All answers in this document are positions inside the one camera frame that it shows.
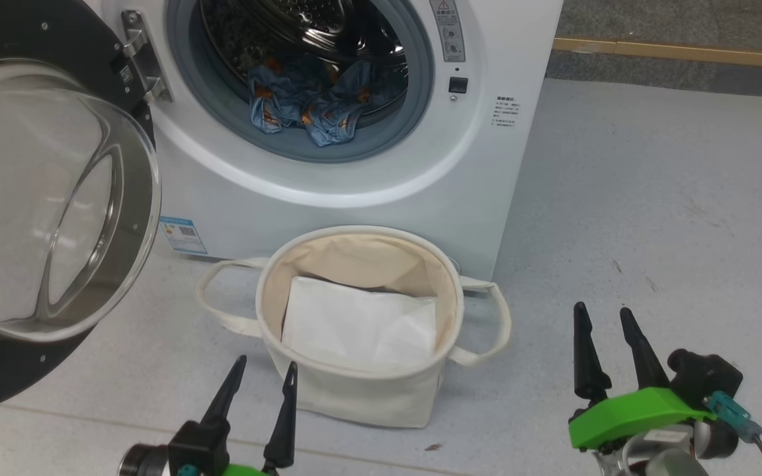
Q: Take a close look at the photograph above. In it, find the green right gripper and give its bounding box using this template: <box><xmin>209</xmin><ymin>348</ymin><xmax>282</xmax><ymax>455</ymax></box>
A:
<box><xmin>568</xmin><ymin>302</ymin><xmax>719</xmax><ymax>452</ymax></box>

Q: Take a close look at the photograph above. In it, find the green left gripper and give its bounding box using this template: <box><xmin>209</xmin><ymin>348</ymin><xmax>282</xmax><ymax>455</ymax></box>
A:
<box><xmin>201</xmin><ymin>355</ymin><xmax>299</xmax><ymax>476</ymax></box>

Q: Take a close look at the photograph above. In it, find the black round glass washer door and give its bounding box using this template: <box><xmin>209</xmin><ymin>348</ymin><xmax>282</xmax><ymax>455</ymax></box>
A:
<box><xmin>0</xmin><ymin>0</ymin><xmax>162</xmax><ymax>417</ymax></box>

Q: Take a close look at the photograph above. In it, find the blue bear-print garment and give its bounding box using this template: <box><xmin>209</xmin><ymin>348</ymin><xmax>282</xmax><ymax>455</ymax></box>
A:
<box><xmin>247</xmin><ymin>56</ymin><xmax>392</xmax><ymax>147</ymax></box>

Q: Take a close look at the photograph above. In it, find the cream fabric laundry basket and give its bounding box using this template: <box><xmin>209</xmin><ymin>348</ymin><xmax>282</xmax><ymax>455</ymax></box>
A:
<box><xmin>194</xmin><ymin>225</ymin><xmax>513</xmax><ymax>429</ymax></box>

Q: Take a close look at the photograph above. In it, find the white Hisense washing machine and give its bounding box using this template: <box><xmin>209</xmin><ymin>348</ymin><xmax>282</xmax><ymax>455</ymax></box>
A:
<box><xmin>83</xmin><ymin>0</ymin><xmax>564</xmax><ymax>282</ymax></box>

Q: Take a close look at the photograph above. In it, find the metal door hinge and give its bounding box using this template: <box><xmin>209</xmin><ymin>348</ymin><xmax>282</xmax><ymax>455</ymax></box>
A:
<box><xmin>121</xmin><ymin>9</ymin><xmax>173</xmax><ymax>104</ymax></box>

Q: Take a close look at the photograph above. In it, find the steel washer drum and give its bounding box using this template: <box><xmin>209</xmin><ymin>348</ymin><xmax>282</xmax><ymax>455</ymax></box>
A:
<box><xmin>199</xmin><ymin>0</ymin><xmax>410</xmax><ymax>120</ymax></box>

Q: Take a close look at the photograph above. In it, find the white liner sheet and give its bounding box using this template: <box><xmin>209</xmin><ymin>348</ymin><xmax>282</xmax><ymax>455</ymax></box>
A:
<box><xmin>280</xmin><ymin>276</ymin><xmax>438</xmax><ymax>374</ymax></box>

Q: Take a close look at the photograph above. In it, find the blue energy label sticker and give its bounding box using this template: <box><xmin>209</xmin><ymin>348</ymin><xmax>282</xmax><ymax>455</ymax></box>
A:
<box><xmin>158</xmin><ymin>216</ymin><xmax>208</xmax><ymax>255</ymax></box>

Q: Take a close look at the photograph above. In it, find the small printed text label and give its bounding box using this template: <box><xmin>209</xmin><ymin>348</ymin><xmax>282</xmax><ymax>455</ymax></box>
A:
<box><xmin>492</xmin><ymin>95</ymin><xmax>517</xmax><ymax>130</ymax></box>

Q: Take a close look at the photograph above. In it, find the wooden baseboard strip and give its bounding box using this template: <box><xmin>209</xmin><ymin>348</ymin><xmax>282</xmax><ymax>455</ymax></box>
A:
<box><xmin>552</xmin><ymin>37</ymin><xmax>762</xmax><ymax>71</ymax></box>

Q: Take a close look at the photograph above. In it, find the grey warning sticker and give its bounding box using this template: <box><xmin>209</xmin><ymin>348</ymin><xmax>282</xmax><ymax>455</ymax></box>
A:
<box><xmin>429</xmin><ymin>0</ymin><xmax>466</xmax><ymax>63</ymax></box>

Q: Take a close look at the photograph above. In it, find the teal cable connector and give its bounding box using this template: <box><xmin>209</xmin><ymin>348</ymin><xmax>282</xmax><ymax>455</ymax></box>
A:
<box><xmin>704</xmin><ymin>390</ymin><xmax>762</xmax><ymax>442</ymax></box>

